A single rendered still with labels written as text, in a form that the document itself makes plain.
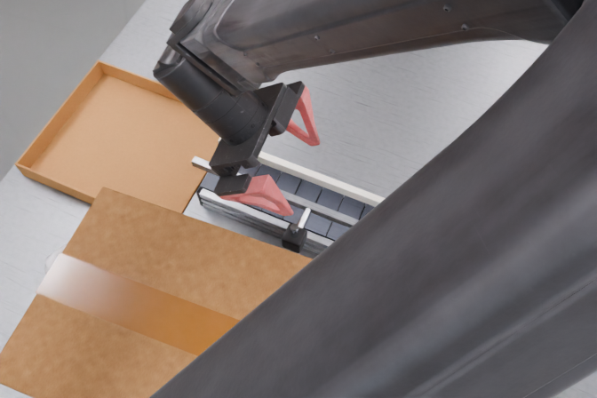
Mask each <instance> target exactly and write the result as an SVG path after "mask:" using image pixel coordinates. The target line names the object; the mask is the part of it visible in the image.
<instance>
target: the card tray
mask: <svg viewBox="0 0 597 398"><path fill-rule="evenodd" d="M219 138H220V136H219V135H218V134H216V133H215V132H214V131H213V130H212V129H211V128H210V127H209V126H208V125H206V124H205V123H204V122H203V121H202V120H201V119H200V118H199V117H198V116H196V115H195V114H194V113H193V112H192V111H191V110H190V109H189V108H188V107H186V106H185V105H184V104H183V103H182V102H181V101H180V100H179V99H177V98H176V97H175V96H174V95H173V94H172V93H171V92H170V91H168V90H167V89H166V88H165V87H164V86H163V85H162V84H161V83H159V82H157V81H155V80H152V79H150V78H147V77H144V76H141V75H138V74H135V73H132V72H131V71H128V70H125V69H123V68H119V67H116V66H114V65H111V64H108V63H106V62H104V61H101V60H97V61H96V63H95V64H94V65H93V66H92V68H91V69H90V70H89V72H88V73H87V74H86V75H85V77H84V78H83V79H82V81H81V82H80V83H79V84H78V85H77V87H76V88H75V89H74V90H73V91H72V92H71V94H70V95H69V96H68V98H67V99H66V100H65V101H64V103H63V104H62V105H61V106H60V108H59V109H58V110H57V112H56V113H55V114H54V115H53V117H52V118H51V119H50V121H49V122H48V123H47V124H46V125H45V127H44V128H43V129H42V130H41V131H40V132H39V134H38V135H37V136H36V138H35V139H34V140H33V141H32V143H31V144H30V145H29V146H28V148H27V149H26V150H25V152H24V153H23V154H22V155H21V157H20V158H19V159H18V161H17V162H16V163H15V165H16V167H17V168H18V169H19V170H20V172H21V173H22V174H23V175H24V176H26V177H28V178H30V179H33V180H35V181H38V182H40V183H42V184H45V185H46V186H49V187H52V188H55V189H57V190H59V191H61V192H63V193H65V194H68V195H71V196H73V197H75V198H77V199H80V200H82V201H84V202H87V203H89V204H92V203H93V201H94V199H95V198H96V196H97V195H98V193H99V191H100V190H101V189H102V188H103V187H107V188H110V189H112V190H115V191H117V192H120V193H123V194H126V195H130V196H133V197H136V198H138V199H140V200H143V201H146V202H149V203H153V204H156V205H159V206H161V207H164V208H166V209H169V210H172V211H176V212H179V213H183V212H184V210H185V209H186V207H187V205H188V204H189V202H190V200H191V199H192V197H193V195H194V194H195V191H196V190H197V188H198V187H199V186H200V184H201V182H202V181H203V178H204V177H205V175H206V173H207V171H204V170H201V169H199V168H196V167H194V166H193V165H192V160H193V159H194V157H195V156H197V157H199V158H202V159H203V160H206V161H208V162H209V161H210V160H211V158H212V156H213V154H214V152H215V150H216V148H217V146H218V144H219V143H218V140H219Z"/></svg>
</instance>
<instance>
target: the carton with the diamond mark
mask: <svg viewBox="0 0 597 398"><path fill-rule="evenodd" d="M311 260H313V259H311V258H308V257H306V256H303V255H300V254H297V253H295V252H292V251H287V250H285V249H283V248H280V247H277V246H274V245H272V244H269V243H264V242H261V241H259V240H257V239H254V238H251V237H249V236H246V235H241V234H238V233H236V232H234V231H231V230H228V229H225V228H223V227H218V226H215V225H212V224H210V223H208V222H205V221H202V220H200V219H195V218H192V217H189V216H187V215H185V214H182V213H179V212H176V211H172V210H169V209H166V208H164V207H161V206H159V205H156V204H153V203H149V202H146V201H143V200H140V199H138V198H136V197H133V196H130V195H126V194H123V193H120V192H117V191H115V190H112V189H110V188H107V187H103V188H102V189H101V190H100V191H99V193H98V195H97V196H96V198H95V199H94V201H93V203H92V205H91V207H90V208H89V210H88V211H87V212H86V214H85V215H84V218H83V219H82V221H81V222H80V224H79V226H78V227H77V229H76V231H75V232H74V234H73V235H72V237H71V238H70V240H69V242H68V244H67V246H66V247H65V249H64V250H63V252H62V253H60V254H59V255H58V257H57V258H56V259H55V261H54V262H53V264H52V266H51V268H50V269H49V271H48V273H47V274H46V276H45V278H44V279H43V280H42V282H41V284H40V285H39V287H38V289H37V290H36V296H35V297H34V299H33V300H32V302H31V304H30V305H29V307H28V309H27V311H26V313H25V314H24V315H23V316H22V318H21V320H20V322H19V324H18V325H17V327H16V328H15V330H14V332H13V333H12V335H11V336H10V338H9V339H8V341H7V343H6V344H5V346H4V348H3V350H2V352H1V353H0V384H1V385H4V386H7V387H10V388H11V389H13V390H15V391H18V392H20V393H22V394H25V395H27V396H30V397H32V398H149V397H150V396H151V395H152V394H154V393H155V392H156V391H157V390H158V389H160V388H161V387H162V386H163V385H165V384H166V383H167V382H168V381H169V380H171V379H172V378H173V377H174V376H175V375H177V374H178V373H179V372H180V371H181V370H183V369H184V368H185V367H186V366H188V364H190V363H191V362H192V361H193V360H194V359H195V358H196V357H197V356H199V355H200V354H201V353H202V352H203V351H205V350H206V349H207V348H208V347H209V346H211V345H212V344H213V343H214V342H216V341H217V340H218V339H219V338H220V337H222V336H223V335H224V334H225V333H226V332H228V331H229V330H230V329H231V328H233V327H234V326H235V325H236V324H237V323H238V322H240V321H241V320H242V319H243V318H244V317H245V316H246V315H247V314H248V313H250V312H251V311H252V310H253V309H254V308H256V307H257V306H258V305H259V304H261V303H262V302H263V301H264V300H265V299H267V298H268V297H269V296H270V295H271V294H273V293H274V292H275V291H276V290H278V289H279V288H280V287H281V286H282V285H283V284H285V283H286V282H287V281H288V280H290V279H291V278H292V276H294V275H295V274H296V273H297V272H298V271H299V270H301V269H302V268H303V267H304V266H306V265H307V264H308V263H309V262H310V261H311Z"/></svg>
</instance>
